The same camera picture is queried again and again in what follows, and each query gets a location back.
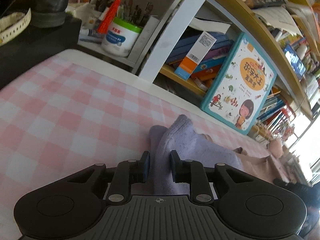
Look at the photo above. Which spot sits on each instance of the pink plush toy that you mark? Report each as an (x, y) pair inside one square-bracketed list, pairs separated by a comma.
[(275, 148)]

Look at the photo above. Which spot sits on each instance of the teal children's character book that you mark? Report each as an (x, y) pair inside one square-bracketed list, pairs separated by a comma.
[(241, 86)]

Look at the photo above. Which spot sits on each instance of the white wooden bookshelf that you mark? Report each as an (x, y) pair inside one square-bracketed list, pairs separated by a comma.
[(242, 19)]

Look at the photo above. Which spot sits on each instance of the white usmile box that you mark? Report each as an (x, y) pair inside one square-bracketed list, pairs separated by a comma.
[(195, 55)]

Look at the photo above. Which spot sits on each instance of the purple and pink sweater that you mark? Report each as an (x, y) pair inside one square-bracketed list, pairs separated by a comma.
[(182, 137)]

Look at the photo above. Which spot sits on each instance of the black leather shoe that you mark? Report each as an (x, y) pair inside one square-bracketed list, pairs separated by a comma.
[(48, 13)]

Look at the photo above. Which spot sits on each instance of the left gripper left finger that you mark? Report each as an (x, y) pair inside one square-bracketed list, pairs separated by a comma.
[(127, 173)]

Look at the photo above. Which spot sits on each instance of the pink checkered table mat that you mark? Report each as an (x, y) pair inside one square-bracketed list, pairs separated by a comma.
[(64, 115)]

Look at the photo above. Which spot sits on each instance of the red tassel ornament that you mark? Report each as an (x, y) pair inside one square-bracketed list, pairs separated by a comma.
[(109, 16)]

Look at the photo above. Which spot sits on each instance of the smartphone on shelf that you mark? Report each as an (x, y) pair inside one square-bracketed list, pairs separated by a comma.
[(294, 61)]

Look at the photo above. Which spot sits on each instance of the white tub pen holder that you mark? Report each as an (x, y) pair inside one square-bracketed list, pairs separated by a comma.
[(120, 37)]

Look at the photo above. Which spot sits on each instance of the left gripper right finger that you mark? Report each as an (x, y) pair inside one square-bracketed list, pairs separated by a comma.
[(193, 173)]

